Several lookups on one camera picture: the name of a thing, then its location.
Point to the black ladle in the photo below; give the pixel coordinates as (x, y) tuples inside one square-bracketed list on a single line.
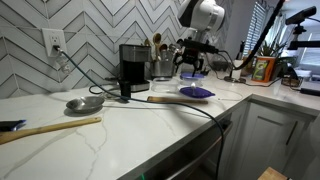
[(180, 42)]

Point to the long wooden spoon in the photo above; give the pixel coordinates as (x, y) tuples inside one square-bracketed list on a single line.
[(50, 128)]

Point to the steel utensil holder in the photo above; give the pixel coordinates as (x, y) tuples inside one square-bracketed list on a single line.
[(162, 69)]

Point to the metal spoon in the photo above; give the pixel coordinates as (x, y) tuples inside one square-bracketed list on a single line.
[(172, 48)]

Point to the orange drink mix canister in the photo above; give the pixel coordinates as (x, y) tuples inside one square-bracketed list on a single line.
[(263, 69)]

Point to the white window blinds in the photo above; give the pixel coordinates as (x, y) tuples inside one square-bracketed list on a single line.
[(255, 28)]

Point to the brown jar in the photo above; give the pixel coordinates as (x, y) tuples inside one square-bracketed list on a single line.
[(248, 65)]

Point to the grey cabinet door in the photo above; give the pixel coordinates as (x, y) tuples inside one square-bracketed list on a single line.
[(266, 140)]

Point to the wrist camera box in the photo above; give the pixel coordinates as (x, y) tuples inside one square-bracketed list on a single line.
[(200, 46)]

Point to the wooden spatula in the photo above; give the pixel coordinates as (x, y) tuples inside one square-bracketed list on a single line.
[(176, 100)]

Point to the blue black small tool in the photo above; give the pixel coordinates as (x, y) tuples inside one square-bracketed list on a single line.
[(10, 125)]

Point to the black flat device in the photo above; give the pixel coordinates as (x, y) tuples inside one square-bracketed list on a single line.
[(310, 90)]

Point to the purple plastic plate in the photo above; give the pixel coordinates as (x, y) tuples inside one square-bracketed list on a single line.
[(196, 93)]

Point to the black power adapter block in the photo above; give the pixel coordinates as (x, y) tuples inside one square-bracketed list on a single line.
[(125, 89)]

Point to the white wall outlet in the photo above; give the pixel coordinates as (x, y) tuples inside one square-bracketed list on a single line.
[(53, 40)]

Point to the green potted plant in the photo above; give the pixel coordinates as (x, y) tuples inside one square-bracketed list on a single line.
[(270, 48)]

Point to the black round stand base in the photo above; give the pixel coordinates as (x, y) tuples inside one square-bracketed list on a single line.
[(235, 80)]

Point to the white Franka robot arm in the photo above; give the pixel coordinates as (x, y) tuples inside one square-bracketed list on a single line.
[(203, 15)]

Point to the black steel coffee machine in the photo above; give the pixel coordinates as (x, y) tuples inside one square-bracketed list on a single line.
[(133, 66)]

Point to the steel dishwasher front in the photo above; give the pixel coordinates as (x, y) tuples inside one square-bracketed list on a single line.
[(186, 150)]

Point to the white paper towel roll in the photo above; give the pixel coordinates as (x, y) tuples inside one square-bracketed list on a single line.
[(237, 69)]

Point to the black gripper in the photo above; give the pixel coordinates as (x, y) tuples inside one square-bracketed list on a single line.
[(192, 56)]

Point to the clear plug charger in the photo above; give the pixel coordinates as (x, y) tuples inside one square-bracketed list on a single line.
[(63, 64)]

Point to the blue lidded plastic container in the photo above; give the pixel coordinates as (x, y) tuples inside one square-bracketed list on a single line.
[(191, 78)]

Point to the wooden spoon in holder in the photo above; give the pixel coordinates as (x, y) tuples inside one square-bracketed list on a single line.
[(157, 40)]

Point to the black camera on mount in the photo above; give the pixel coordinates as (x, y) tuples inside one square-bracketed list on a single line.
[(300, 16)]

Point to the wooden block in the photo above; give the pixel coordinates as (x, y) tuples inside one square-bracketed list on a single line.
[(271, 174)]

